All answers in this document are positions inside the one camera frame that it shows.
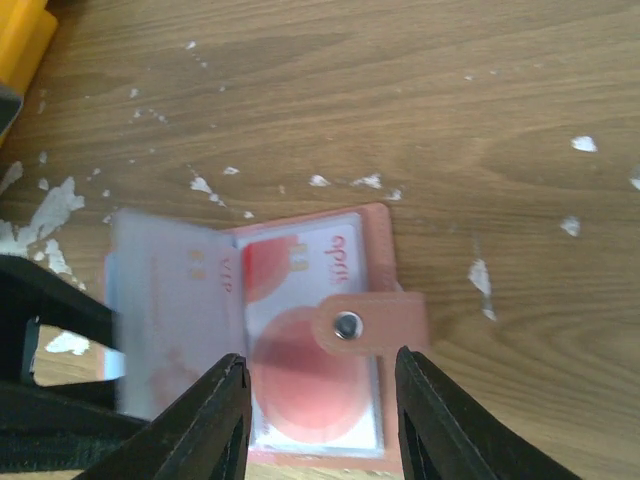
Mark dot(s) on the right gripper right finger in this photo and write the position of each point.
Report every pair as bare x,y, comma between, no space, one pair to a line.
445,434

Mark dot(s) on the yellow bin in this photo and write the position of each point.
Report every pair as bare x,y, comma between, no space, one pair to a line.
27,28

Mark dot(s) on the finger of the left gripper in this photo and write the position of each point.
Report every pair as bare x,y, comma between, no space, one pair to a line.
57,413

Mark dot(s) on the white debris pile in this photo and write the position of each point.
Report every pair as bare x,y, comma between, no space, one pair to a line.
54,212

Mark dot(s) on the pale pink card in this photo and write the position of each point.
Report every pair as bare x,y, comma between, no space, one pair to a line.
178,307

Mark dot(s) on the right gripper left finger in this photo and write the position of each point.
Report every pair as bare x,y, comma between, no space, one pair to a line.
204,434

